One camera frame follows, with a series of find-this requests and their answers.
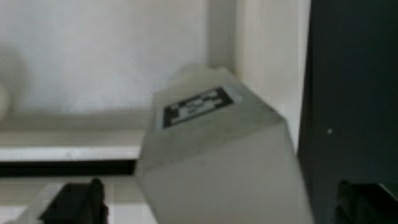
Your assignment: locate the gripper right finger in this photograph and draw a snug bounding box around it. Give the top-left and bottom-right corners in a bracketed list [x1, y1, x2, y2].
[333, 180, 398, 224]

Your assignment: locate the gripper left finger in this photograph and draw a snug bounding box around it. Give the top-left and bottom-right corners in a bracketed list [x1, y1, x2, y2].
[39, 178, 109, 224]

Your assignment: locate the white table leg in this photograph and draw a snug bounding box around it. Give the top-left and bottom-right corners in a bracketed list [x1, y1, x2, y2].
[137, 66, 315, 224]

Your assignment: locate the white square tabletop tray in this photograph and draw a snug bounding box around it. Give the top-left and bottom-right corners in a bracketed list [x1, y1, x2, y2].
[0, 0, 313, 224]

